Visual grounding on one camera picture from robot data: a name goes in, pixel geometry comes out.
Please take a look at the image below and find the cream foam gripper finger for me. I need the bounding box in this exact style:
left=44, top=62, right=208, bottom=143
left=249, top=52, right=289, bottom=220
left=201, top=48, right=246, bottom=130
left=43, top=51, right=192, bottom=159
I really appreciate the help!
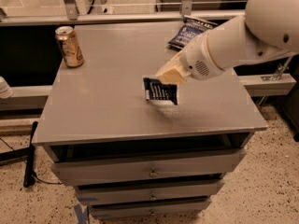
left=155, top=52, right=191, bottom=85

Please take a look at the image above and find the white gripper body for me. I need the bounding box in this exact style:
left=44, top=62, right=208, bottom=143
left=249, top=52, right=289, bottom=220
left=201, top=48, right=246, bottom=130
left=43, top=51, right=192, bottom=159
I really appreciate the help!
left=179, top=32, right=224, bottom=80

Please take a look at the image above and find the blue rxbar snack bar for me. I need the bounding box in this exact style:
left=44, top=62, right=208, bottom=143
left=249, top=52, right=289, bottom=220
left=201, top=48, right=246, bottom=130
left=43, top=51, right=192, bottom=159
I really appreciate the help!
left=143, top=77, right=178, bottom=105

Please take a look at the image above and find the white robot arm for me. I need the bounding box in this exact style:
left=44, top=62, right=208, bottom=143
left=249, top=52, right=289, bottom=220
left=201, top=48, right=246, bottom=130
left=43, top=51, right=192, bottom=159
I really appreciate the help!
left=156, top=0, right=299, bottom=84

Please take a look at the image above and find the blue chip bag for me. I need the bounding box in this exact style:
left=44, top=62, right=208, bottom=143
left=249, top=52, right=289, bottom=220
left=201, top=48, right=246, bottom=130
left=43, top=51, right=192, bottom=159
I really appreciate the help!
left=168, top=16, right=218, bottom=49

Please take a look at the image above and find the grey drawer cabinet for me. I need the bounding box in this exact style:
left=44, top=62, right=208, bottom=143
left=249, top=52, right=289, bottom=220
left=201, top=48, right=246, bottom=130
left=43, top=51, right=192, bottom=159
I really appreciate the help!
left=32, top=20, right=268, bottom=220

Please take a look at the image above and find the gold soda can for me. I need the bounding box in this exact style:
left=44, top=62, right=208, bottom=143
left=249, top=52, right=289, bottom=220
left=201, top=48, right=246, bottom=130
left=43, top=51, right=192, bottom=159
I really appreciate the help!
left=55, top=26, right=84, bottom=68

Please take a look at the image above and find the top grey drawer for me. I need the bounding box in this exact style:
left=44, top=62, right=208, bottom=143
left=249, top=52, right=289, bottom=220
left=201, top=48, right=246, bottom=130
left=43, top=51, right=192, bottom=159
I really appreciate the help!
left=51, top=148, right=246, bottom=186

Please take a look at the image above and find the grey drawer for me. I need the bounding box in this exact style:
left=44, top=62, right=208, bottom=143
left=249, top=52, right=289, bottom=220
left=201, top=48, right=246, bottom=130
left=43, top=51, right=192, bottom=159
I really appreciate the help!
left=90, top=197, right=211, bottom=219
left=76, top=179, right=224, bottom=205
left=51, top=148, right=246, bottom=186

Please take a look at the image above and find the middle grey drawer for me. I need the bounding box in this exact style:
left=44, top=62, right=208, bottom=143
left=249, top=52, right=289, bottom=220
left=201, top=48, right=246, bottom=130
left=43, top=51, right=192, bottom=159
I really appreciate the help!
left=76, top=179, right=224, bottom=205

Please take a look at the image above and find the bottom grey drawer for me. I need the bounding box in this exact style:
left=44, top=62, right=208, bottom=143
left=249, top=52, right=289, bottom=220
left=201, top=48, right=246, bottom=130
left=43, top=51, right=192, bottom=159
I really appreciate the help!
left=90, top=197, right=211, bottom=219

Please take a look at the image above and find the blue tape on floor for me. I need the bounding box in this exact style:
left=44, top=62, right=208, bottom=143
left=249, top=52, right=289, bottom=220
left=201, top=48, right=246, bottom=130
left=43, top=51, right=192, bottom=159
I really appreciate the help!
left=74, top=204, right=90, bottom=224

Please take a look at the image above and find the black stick on floor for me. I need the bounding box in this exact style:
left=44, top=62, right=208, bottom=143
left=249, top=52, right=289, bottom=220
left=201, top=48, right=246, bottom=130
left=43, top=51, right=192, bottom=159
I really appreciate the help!
left=22, top=120, right=39, bottom=189

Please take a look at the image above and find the metal railing frame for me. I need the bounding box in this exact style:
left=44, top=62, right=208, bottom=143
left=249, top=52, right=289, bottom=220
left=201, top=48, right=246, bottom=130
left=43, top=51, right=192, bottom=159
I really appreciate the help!
left=0, top=0, right=247, bottom=26

